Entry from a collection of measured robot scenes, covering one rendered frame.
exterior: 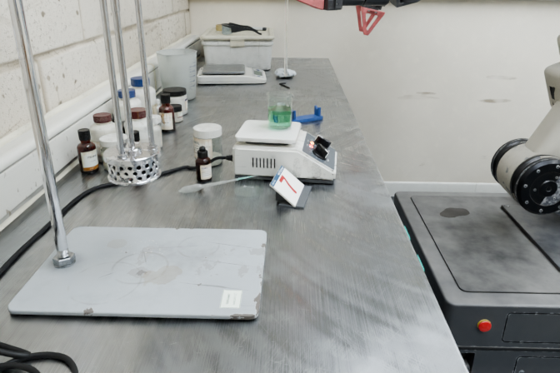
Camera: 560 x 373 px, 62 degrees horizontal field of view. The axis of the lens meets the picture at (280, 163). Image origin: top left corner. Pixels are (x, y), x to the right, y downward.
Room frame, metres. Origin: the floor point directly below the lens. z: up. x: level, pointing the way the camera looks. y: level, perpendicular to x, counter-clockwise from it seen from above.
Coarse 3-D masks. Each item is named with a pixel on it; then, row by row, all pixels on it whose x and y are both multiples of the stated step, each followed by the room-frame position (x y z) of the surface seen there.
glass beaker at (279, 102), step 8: (280, 88) 0.94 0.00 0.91; (272, 96) 0.93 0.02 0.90; (280, 96) 0.94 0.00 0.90; (288, 96) 0.93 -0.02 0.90; (272, 104) 0.89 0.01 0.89; (280, 104) 0.89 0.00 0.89; (288, 104) 0.89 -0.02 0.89; (272, 112) 0.89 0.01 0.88; (280, 112) 0.89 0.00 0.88; (288, 112) 0.89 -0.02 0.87; (272, 120) 0.89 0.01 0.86; (280, 120) 0.89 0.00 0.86; (288, 120) 0.89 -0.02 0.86; (272, 128) 0.89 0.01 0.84; (280, 128) 0.89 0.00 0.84; (288, 128) 0.89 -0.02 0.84
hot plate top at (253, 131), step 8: (248, 120) 0.97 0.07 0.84; (256, 120) 0.97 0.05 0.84; (240, 128) 0.91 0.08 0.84; (248, 128) 0.91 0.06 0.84; (256, 128) 0.91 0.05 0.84; (264, 128) 0.91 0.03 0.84; (296, 128) 0.91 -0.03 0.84; (240, 136) 0.86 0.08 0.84; (248, 136) 0.86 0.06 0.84; (256, 136) 0.86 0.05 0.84; (264, 136) 0.86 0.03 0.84; (272, 136) 0.86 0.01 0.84; (280, 136) 0.86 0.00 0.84; (288, 136) 0.86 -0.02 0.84; (296, 136) 0.86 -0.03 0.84
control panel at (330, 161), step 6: (306, 138) 0.91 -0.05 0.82; (312, 138) 0.94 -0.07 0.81; (306, 144) 0.88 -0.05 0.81; (312, 144) 0.90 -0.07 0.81; (306, 150) 0.85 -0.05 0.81; (330, 150) 0.92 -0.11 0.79; (312, 156) 0.84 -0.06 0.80; (330, 156) 0.89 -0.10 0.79; (324, 162) 0.84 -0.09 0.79; (330, 162) 0.86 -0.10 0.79
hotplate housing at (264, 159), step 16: (240, 144) 0.86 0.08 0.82; (256, 144) 0.86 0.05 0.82; (272, 144) 0.86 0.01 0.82; (288, 144) 0.86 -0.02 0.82; (240, 160) 0.85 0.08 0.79; (256, 160) 0.84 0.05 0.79; (272, 160) 0.84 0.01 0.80; (288, 160) 0.83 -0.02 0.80; (304, 160) 0.83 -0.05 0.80; (336, 160) 0.90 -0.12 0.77; (240, 176) 0.85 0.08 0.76; (272, 176) 0.84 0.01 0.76; (304, 176) 0.83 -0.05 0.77; (320, 176) 0.83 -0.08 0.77
